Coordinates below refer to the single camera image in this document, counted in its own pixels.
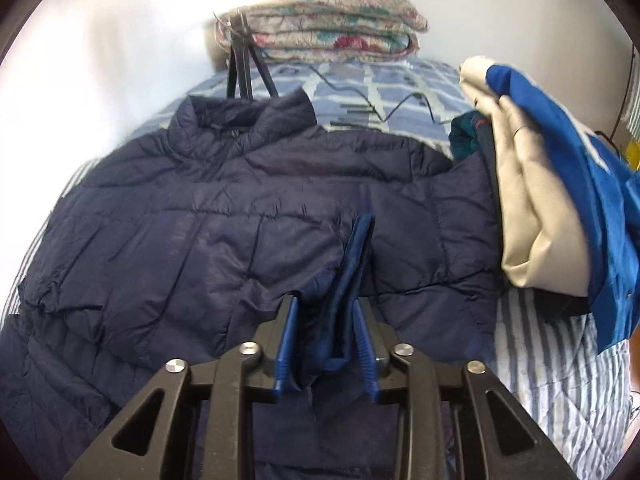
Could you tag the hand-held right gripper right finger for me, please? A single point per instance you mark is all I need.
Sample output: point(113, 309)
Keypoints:
point(362, 355)

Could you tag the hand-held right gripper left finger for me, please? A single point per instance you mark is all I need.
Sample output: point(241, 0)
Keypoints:
point(286, 350)

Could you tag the navy puffer jacket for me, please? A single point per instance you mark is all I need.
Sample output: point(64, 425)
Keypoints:
point(200, 220)

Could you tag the grey striped blanket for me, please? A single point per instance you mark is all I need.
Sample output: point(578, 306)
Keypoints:
point(550, 385)

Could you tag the dark teal garment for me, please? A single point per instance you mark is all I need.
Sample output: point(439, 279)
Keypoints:
point(465, 135)

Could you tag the blue checked bedsheet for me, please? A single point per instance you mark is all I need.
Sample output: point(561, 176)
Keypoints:
point(390, 80)

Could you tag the blue and beige jacket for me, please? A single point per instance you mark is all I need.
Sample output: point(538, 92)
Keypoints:
point(560, 160)

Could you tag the black tripod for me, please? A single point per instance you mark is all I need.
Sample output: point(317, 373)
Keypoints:
point(240, 65)

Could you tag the yellow box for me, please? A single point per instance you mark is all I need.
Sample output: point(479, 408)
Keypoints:
point(633, 155)

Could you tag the folded floral quilt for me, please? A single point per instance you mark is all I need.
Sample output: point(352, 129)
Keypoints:
point(325, 15)

